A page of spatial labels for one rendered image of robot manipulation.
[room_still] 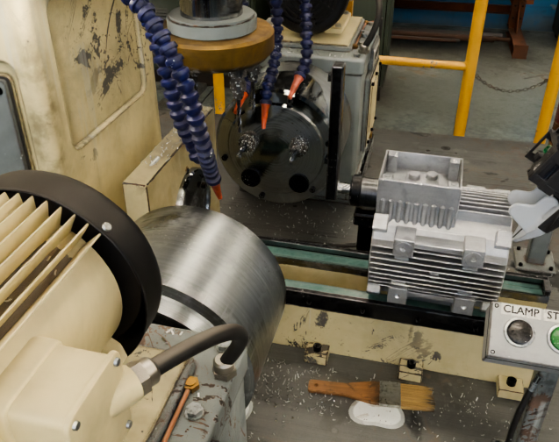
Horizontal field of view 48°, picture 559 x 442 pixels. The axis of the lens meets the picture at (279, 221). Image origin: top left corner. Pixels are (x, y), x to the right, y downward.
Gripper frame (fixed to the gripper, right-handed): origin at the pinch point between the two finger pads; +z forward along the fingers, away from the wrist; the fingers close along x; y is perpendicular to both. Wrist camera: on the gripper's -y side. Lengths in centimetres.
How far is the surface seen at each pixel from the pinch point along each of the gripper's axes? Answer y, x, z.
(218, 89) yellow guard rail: 73, -228, 129
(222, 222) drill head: 37.8, 17.2, 13.6
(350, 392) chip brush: 5.1, 9.8, 35.0
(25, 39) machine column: 71, 12, 10
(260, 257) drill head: 31.3, 18.4, 14.2
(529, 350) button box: -1.6, 20.2, 2.9
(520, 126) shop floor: -89, -295, 74
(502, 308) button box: 2.9, 16.6, 2.1
